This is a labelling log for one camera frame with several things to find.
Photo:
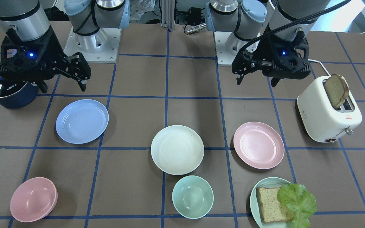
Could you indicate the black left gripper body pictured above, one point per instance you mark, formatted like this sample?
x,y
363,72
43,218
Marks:
x,y
257,53

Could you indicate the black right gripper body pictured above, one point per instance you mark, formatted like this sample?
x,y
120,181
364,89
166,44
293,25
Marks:
x,y
56,51

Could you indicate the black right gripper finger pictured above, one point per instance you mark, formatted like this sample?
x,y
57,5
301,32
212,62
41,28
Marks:
x,y
77,67
74,83

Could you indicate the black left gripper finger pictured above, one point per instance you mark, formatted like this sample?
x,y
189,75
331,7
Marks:
x,y
243,64
274,81

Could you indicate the blue plate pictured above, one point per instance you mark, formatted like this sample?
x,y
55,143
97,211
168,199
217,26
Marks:
x,y
82,121

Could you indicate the pink plate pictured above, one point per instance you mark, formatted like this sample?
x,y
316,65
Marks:
x,y
259,145

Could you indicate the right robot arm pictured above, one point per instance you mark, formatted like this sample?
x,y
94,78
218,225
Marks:
x,y
86,16

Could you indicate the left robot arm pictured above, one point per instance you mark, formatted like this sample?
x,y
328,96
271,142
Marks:
x,y
249,18

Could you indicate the blue saucepan with lid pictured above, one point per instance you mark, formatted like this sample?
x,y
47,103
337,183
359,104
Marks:
x,y
16,94

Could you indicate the bread slice in toaster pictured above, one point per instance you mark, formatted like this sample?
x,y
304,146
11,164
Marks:
x,y
337,90

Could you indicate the white toaster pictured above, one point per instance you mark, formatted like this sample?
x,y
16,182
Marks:
x,y
321,121

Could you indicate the white plate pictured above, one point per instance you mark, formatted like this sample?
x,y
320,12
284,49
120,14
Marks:
x,y
177,150

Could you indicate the green lettuce leaf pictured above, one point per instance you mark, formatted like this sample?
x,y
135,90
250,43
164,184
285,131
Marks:
x,y
297,199

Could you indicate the pink bowl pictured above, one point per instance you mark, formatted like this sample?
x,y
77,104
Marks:
x,y
33,200

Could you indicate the bread slice on plate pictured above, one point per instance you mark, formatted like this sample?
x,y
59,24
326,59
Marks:
x,y
271,209

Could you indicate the green plate with food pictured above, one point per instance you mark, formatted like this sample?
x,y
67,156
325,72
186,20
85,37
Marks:
x,y
269,182

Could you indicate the green bowl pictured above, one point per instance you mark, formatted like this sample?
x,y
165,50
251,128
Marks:
x,y
192,197

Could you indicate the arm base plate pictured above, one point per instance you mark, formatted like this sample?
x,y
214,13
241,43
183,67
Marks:
x,y
106,47
227,46

